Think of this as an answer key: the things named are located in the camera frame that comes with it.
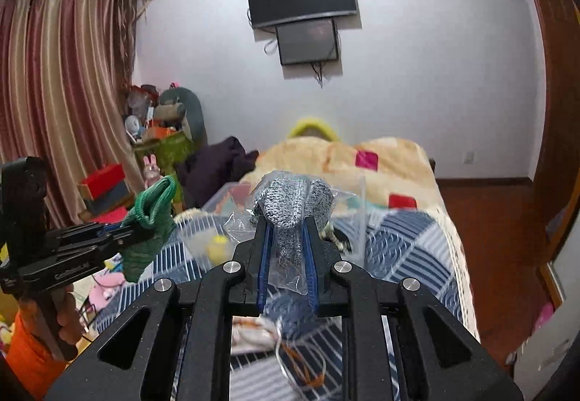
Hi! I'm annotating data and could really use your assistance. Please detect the bed with patterned blankets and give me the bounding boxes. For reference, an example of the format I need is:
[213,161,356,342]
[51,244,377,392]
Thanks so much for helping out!
[85,136,482,401]

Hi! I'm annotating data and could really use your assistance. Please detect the pink plush toy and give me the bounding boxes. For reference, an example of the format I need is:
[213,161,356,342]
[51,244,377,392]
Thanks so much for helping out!
[87,271,127,308]

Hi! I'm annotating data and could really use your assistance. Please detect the small black wall monitor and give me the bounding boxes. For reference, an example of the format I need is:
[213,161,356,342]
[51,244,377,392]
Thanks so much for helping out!
[275,18,340,66]

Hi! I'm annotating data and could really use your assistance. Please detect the dark purple clothing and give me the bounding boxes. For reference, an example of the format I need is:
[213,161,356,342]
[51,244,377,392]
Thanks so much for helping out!
[176,136,260,210]

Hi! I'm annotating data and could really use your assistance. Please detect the black monitor cable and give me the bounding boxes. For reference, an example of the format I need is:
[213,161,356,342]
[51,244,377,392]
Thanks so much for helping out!
[310,60,329,88]

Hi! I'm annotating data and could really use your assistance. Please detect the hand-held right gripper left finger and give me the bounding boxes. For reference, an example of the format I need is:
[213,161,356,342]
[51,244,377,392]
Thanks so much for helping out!
[45,216,273,401]

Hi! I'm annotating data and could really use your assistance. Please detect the grey knitted socks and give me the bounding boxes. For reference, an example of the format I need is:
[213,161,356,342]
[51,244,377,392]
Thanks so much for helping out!
[224,170,359,294]

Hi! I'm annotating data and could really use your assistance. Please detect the clear bag with orange item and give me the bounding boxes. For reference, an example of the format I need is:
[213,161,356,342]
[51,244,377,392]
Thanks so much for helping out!
[230,315,328,389]

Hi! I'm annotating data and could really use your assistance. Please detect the dark grey box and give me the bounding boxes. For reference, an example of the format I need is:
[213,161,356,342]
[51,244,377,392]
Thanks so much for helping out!
[83,180,131,215]

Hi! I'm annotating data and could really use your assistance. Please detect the clear plastic storage box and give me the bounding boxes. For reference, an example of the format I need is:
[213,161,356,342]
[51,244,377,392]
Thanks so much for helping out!
[201,176,369,267]

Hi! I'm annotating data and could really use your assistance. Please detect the person's left forearm orange sleeve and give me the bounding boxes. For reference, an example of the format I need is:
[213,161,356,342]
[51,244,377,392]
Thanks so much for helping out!
[7,299,69,399]

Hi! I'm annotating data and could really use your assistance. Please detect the green fabric bag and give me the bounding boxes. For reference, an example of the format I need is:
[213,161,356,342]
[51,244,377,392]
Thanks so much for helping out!
[133,129,196,203]

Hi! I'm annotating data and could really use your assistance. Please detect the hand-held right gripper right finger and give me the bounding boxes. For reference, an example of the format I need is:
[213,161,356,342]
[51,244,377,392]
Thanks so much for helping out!
[301,217,524,401]

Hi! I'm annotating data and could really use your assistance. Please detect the striped red beige curtain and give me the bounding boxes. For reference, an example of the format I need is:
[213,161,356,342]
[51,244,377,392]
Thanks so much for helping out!
[0,0,146,230]

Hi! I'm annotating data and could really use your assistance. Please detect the green knitted sock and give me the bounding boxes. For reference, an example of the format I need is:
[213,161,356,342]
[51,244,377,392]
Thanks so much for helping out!
[119,175,177,283]

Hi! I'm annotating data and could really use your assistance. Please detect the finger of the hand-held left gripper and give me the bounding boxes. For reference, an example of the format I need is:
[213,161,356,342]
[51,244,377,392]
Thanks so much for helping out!
[93,230,156,265]
[53,221,142,244]

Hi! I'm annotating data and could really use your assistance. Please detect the red box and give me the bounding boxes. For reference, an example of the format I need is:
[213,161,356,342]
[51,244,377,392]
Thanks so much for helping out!
[79,163,128,201]

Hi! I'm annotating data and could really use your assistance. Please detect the person's left hand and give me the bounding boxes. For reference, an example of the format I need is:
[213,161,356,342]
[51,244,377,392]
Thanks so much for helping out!
[19,281,88,359]

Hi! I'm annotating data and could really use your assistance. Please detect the grey green plush toy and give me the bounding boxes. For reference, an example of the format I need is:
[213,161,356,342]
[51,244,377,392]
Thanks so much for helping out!
[152,86,208,145]

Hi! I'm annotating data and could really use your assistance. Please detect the yellow plush ring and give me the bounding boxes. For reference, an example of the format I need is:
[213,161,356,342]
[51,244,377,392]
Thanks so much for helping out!
[288,117,341,142]

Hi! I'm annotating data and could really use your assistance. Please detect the brown wooden door frame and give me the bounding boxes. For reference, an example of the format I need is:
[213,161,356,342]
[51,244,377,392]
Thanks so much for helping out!
[455,0,580,268]

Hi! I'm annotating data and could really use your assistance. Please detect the pink bunny toy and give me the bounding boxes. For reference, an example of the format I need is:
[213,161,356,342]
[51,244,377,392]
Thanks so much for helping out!
[142,154,165,192]

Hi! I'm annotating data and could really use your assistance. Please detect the yellow ball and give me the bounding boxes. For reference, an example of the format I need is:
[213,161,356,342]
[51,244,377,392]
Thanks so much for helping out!
[206,235,230,260]

